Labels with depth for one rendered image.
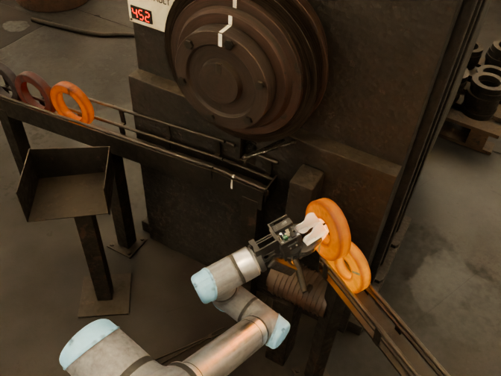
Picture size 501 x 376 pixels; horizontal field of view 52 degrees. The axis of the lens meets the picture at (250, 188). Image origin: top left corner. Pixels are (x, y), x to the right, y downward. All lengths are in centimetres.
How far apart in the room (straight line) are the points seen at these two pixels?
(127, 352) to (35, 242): 161
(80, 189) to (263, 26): 89
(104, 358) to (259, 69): 73
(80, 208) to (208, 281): 71
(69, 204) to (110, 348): 89
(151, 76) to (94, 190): 44
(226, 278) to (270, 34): 59
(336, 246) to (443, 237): 145
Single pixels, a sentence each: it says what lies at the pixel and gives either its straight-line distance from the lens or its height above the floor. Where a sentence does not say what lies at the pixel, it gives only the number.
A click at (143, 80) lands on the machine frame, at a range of 183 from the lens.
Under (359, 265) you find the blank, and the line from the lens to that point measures 142.
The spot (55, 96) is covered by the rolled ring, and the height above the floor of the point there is 72.
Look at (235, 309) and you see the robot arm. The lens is 127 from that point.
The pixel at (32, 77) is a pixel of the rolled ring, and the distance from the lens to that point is 213.
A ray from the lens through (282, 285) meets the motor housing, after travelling 166.
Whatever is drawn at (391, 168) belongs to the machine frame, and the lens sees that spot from 155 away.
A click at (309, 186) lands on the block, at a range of 154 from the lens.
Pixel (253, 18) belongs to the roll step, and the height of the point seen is 128.
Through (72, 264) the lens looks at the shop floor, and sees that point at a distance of 242.
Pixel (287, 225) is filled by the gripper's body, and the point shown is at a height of 96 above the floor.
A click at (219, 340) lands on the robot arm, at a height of 88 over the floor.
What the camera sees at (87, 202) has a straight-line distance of 179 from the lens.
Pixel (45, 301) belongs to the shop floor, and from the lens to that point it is 233.
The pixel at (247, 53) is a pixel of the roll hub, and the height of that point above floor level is 122.
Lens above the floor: 186
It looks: 45 degrees down
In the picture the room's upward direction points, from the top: 4 degrees clockwise
